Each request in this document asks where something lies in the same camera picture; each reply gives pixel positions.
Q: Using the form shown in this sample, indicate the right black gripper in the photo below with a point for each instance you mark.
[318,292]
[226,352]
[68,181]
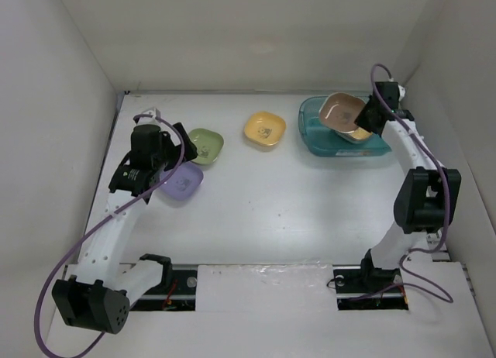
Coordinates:
[361,121]

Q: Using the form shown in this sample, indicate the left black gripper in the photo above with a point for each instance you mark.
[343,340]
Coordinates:
[167,140]

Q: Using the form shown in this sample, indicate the green plate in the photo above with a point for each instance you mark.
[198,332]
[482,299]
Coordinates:
[208,143]

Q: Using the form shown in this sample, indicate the yellow plate bottom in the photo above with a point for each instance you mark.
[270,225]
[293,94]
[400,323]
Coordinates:
[358,136]

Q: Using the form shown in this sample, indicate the yellow plate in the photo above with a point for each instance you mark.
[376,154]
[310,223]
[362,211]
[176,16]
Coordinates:
[358,136]
[264,129]

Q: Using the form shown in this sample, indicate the purple plate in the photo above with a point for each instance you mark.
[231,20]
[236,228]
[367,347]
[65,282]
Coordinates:
[183,183]

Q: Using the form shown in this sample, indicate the brown plate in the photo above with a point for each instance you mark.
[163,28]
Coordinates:
[339,112]

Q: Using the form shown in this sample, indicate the yellow plate top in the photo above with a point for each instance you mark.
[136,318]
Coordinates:
[264,129]

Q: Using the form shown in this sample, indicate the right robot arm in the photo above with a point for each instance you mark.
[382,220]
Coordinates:
[427,199]

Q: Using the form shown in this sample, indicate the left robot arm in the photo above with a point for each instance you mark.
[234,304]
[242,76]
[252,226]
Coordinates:
[97,296]

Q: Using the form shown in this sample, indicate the teal plastic bin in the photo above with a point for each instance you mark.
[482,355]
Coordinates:
[324,142]

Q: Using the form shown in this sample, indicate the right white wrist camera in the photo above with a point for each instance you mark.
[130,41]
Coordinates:
[401,89]

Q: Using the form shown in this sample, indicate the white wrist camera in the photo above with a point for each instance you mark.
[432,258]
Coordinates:
[147,117]
[401,89]

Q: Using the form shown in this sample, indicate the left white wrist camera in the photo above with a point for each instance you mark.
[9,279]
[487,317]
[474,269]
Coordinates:
[147,117]

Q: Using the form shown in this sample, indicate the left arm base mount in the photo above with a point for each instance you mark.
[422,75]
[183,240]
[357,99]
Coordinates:
[179,296]

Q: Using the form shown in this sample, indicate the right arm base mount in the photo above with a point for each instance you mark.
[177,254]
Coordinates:
[358,289]

